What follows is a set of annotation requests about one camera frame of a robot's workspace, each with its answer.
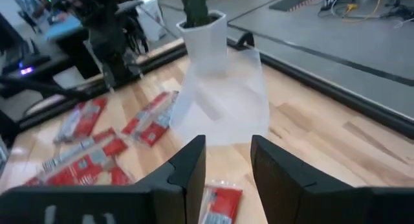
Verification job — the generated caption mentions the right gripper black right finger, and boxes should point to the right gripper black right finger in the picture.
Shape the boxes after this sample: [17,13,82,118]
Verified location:
[250,135,414,224]

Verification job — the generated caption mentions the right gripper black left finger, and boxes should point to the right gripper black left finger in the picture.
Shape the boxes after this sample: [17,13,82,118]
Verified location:
[0,135,207,224]

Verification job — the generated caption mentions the clear plastic bin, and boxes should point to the clear plastic bin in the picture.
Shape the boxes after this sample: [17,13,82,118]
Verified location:
[170,47,271,148]

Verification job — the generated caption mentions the white hexagonal plant pot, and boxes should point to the white hexagonal plant pot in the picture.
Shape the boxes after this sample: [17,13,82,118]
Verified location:
[175,10,228,74]

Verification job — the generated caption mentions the white box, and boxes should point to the white box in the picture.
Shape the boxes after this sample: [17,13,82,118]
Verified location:
[135,0,166,43]

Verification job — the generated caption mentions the green cactus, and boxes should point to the green cactus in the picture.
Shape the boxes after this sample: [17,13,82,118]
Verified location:
[179,0,212,28]

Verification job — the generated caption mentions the black mat with striped edge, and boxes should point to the black mat with striped edge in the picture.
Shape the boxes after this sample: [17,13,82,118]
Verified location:
[268,0,325,13]

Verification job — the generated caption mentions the black device with purple light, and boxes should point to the black device with purple light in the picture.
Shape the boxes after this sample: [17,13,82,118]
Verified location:
[1,54,52,77]

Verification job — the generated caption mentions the blue table top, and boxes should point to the blue table top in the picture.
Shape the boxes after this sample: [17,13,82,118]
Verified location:
[44,15,82,41]

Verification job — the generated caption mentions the black aluminium table frame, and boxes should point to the black aluminium table frame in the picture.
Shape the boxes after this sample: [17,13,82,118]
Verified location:
[0,32,414,148]

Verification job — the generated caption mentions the black clamp bracket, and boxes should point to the black clamp bracket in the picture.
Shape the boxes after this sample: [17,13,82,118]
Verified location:
[237,32,256,50]

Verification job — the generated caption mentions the white floor cable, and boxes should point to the white floor cable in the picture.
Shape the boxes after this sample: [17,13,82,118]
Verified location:
[329,0,349,18]

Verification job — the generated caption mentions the yellow floor cable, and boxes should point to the yellow floor cable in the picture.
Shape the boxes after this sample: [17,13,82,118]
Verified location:
[342,0,385,24]

